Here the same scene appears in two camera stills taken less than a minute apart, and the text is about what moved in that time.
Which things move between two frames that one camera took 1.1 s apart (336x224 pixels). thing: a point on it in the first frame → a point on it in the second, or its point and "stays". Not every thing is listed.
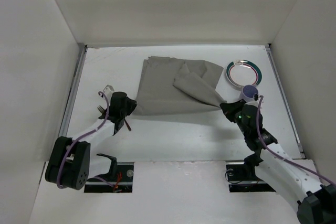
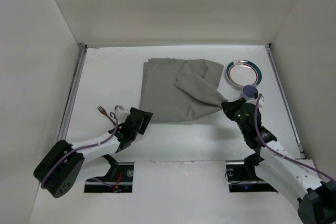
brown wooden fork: x=101 y=109 stays
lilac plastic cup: x=248 y=93 stays
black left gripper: x=128 y=106 → x=138 y=120
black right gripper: x=234 y=108 stays
